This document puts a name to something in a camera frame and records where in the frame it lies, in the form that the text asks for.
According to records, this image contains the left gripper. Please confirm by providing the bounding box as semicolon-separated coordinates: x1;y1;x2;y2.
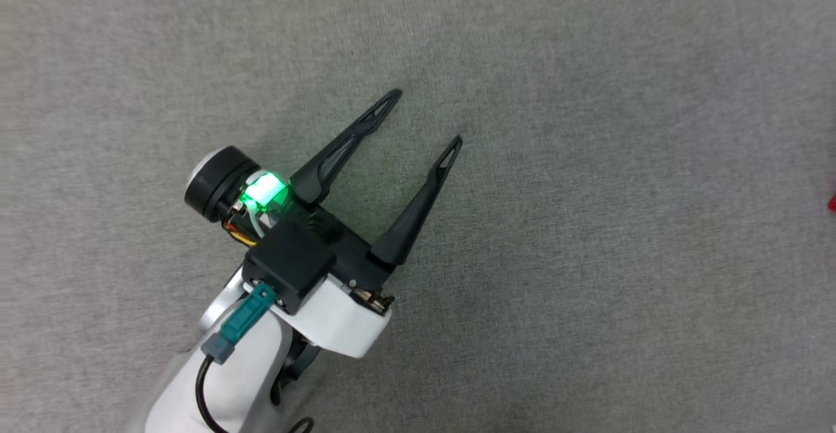
184;89;464;359

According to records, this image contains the grey fabric sofa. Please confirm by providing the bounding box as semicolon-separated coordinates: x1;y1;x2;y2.
0;0;836;433

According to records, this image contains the left camera cable teal plug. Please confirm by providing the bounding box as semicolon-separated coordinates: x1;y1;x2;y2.
195;281;278;433

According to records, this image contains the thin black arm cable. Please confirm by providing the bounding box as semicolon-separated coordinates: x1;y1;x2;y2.
269;381;315;433

